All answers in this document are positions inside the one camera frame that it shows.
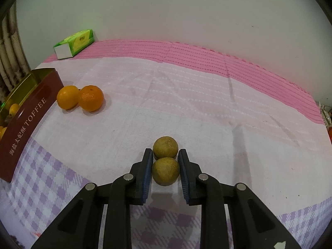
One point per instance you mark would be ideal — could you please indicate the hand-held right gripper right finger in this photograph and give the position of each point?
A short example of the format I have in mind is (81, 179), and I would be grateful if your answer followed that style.
(183, 176)

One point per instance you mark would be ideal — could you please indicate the dark red candy box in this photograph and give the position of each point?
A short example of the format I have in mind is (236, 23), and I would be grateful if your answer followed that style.
(28, 119)

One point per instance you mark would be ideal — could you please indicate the tan longan fruit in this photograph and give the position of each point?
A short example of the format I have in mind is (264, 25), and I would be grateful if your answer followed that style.
(165, 147)
(165, 171)

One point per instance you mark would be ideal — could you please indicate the purple checked tablecloth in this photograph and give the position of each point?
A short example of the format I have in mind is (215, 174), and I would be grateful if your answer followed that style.
(181, 114)

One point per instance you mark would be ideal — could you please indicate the green tissue box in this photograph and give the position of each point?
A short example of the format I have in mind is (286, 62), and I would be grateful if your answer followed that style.
(75, 42)

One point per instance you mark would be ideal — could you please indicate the shiny wrapped packets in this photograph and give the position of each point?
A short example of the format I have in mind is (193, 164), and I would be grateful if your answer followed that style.
(326, 114)

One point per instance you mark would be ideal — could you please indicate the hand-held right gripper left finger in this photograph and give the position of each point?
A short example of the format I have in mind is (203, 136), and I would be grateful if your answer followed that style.
(147, 176)

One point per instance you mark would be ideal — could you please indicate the orange mandarin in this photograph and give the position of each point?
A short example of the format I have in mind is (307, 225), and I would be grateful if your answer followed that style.
(90, 98)
(2, 132)
(67, 97)
(14, 109)

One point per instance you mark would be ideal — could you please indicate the orange red object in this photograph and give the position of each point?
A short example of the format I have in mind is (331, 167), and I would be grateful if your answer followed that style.
(330, 134)

